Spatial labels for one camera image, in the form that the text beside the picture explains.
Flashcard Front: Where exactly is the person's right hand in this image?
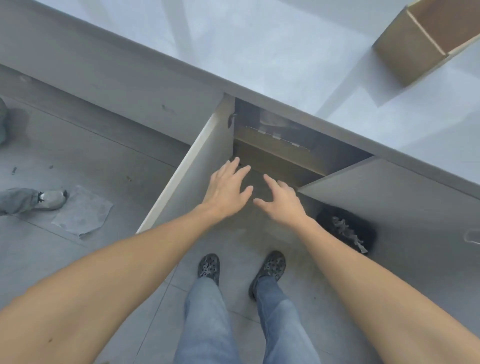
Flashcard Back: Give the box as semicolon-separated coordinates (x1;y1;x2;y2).
253;174;313;230

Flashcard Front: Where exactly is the person's left hand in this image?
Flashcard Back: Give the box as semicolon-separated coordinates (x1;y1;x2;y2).
201;157;254;221

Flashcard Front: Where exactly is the person's right forearm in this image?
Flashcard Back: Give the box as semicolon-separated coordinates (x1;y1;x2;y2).
296;217;480;364

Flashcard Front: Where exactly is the person's left forearm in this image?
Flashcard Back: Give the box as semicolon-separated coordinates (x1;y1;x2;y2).
0;204;226;364

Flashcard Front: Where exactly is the wooden board inside cabinet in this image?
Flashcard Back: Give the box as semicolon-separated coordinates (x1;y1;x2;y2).
232;125;328;189

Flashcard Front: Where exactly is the person's right patterned shoe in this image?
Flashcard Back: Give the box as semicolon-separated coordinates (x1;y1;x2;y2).
248;250;287;301

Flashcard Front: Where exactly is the person's patterned shoe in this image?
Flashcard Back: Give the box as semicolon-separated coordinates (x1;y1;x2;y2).
248;250;287;301
197;253;221;288

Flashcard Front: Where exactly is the black bag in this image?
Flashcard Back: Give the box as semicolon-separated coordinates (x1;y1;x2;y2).
315;205;378;256

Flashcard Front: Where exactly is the person's left patterned shoe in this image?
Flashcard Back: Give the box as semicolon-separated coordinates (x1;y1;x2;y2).
197;253;221;288

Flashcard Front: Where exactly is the crumpled silver wrapper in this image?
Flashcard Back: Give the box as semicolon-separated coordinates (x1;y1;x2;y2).
331;216;367;253

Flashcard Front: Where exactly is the person's right jeans leg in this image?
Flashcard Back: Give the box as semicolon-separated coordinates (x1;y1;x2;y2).
255;275;320;364

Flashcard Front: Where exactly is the person's jeans leg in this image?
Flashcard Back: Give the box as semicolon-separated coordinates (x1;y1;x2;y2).
173;277;241;364
255;275;320;364

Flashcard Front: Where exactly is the person's left jeans leg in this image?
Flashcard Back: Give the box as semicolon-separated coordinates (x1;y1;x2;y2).
173;277;241;364

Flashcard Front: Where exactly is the grey cabinet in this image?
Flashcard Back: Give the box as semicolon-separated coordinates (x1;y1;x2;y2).
0;0;480;196

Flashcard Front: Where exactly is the brown wooden box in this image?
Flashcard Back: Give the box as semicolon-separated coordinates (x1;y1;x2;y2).
372;0;480;88

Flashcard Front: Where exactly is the grey cabinet door with handle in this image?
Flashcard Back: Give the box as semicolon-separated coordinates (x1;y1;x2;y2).
298;157;480;364

